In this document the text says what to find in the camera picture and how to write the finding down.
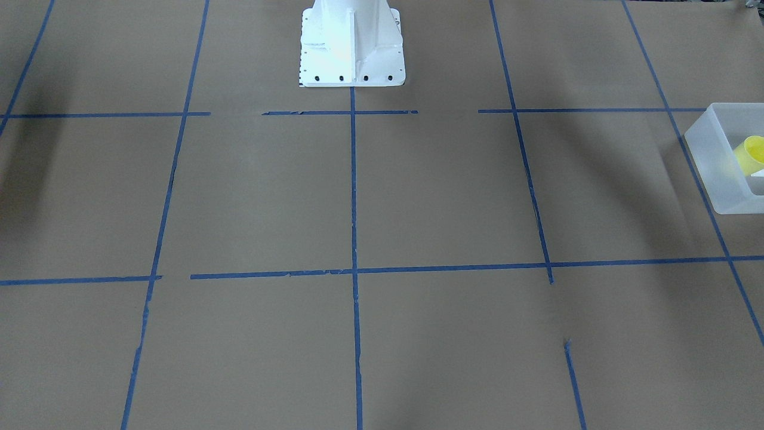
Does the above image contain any yellow plastic cup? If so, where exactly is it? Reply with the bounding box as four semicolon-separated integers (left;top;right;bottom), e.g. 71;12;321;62
733;136;763;176

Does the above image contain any clear plastic storage box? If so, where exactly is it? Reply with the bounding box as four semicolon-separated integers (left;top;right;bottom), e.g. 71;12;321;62
685;103;763;214

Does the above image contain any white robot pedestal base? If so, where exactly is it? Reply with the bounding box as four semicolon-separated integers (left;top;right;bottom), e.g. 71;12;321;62
298;1;406;88

